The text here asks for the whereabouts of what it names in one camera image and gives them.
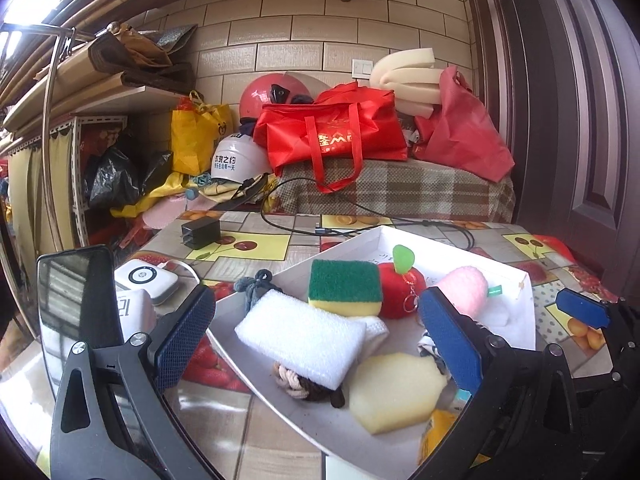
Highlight beige curtain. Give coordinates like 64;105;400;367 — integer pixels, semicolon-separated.
6;130;76;261

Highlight black power adapter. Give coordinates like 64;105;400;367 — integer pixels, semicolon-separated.
180;217;221;250

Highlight yellow printed packet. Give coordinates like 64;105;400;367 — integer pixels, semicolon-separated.
417;407;493;466

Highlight red plush apple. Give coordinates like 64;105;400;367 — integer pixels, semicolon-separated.
377;245;427;320

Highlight white helmet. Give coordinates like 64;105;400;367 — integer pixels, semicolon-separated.
210;132;273;186

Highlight yellow cloth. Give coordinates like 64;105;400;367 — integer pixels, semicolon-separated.
110;172;281;218

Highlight small white cloth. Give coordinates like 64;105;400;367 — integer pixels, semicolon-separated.
359;315;390;353

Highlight black white patterned cloth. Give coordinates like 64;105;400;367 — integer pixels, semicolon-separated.
416;321;488;377

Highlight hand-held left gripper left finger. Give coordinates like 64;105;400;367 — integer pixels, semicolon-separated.
50;284;226;480

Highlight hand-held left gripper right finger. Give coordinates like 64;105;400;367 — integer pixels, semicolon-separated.
410;287;581;480

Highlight white round-button device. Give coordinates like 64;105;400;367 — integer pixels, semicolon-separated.
115;259;181;306

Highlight black strap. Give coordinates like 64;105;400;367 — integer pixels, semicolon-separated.
207;172;272;214

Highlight red tote bag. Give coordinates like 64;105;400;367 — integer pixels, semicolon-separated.
252;82;408;195

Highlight brown door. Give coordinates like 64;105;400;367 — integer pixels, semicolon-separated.
465;0;640;281

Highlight green yellow scouring sponge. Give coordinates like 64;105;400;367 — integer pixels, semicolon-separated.
307;259;383;318

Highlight black cable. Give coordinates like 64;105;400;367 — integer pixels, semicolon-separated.
260;176;476;252

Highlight yellow hexagonal sponge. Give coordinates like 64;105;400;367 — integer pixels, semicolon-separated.
348;352;448;436

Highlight brown paper bags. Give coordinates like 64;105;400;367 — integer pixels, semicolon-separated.
89;24;198;88

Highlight cream foam sheets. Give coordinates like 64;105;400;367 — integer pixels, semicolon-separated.
369;49;446;117

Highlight red nonwoven bag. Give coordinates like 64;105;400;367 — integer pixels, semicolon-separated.
415;66;516;183

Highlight metal pole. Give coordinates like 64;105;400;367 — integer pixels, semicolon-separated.
34;21;122;261

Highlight black plastic bag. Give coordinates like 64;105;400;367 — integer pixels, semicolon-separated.
82;147;173;211

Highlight red plastic bag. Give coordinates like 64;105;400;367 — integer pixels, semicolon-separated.
531;234;613;302

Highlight yellow shopping bag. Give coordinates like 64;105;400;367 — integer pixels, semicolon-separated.
171;91;235;176

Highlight white box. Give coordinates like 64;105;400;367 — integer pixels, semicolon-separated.
116;287;158;347

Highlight white cardboard tray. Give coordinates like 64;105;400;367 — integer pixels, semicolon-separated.
207;225;537;471

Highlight red helmet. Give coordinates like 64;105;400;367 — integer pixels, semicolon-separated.
239;72;313;123

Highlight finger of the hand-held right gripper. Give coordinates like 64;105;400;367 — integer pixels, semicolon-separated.
555;287;640;361

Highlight plaid covered box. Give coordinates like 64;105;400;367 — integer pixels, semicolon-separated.
274;157;516;223

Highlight pink plush toy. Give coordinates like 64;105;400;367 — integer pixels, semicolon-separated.
437;266;502;322

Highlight wooden shelf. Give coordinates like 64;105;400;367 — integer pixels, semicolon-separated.
2;72;196;133

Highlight dark grey yarn knot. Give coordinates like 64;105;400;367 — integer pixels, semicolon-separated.
234;270;282;318

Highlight white towel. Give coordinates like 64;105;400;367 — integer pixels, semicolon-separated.
235;291;368;391

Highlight brown braided rope ball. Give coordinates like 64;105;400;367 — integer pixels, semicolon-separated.
272;362;347;408

